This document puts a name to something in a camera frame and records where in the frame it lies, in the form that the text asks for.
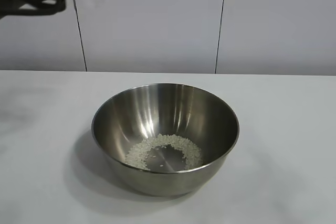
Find stainless steel mixing bowl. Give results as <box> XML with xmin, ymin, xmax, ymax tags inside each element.
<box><xmin>91</xmin><ymin>83</ymin><xmax>240</xmax><ymax>197</ymax></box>

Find white rice grains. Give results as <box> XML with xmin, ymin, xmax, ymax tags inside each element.
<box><xmin>125</xmin><ymin>134</ymin><xmax>204</xmax><ymax>171</ymax></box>

